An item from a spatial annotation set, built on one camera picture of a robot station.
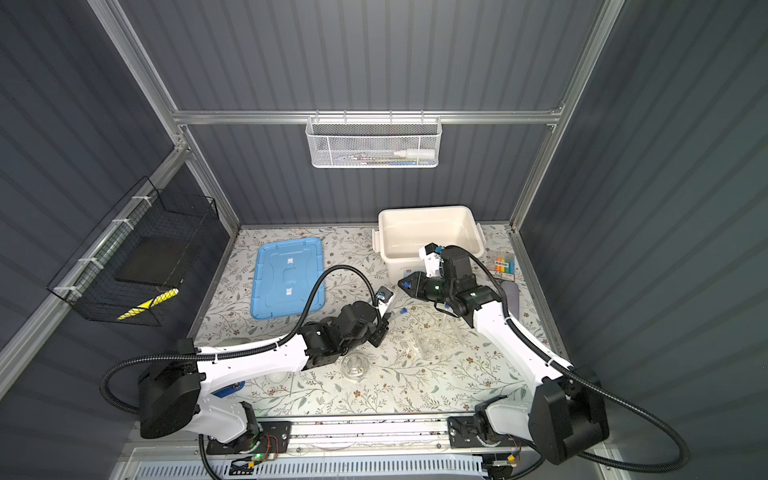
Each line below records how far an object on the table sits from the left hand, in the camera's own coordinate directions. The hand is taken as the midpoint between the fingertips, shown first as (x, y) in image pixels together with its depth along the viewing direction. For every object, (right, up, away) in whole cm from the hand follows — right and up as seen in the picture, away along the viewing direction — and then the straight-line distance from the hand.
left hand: (389, 313), depth 80 cm
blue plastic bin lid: (-38, +8, +25) cm, 46 cm away
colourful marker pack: (+40, +12, +26) cm, 49 cm away
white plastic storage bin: (+5, +25, +29) cm, 38 cm away
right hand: (+4, +7, 0) cm, 8 cm away
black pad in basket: (-59, +14, -5) cm, 61 cm away
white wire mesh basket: (-7, +63, +44) cm, 77 cm away
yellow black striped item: (-56, +5, -9) cm, 57 cm away
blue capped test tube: (+4, -2, +16) cm, 17 cm away
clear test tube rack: (+16, -10, +11) cm, 21 cm away
